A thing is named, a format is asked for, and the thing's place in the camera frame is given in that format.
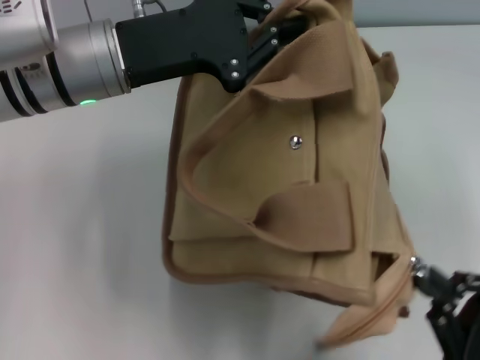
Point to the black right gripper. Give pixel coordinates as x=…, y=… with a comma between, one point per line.
x=463, y=337

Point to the khaki canvas food bag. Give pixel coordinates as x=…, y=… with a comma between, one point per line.
x=262, y=168

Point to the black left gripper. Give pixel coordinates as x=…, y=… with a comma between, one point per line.
x=180, y=41

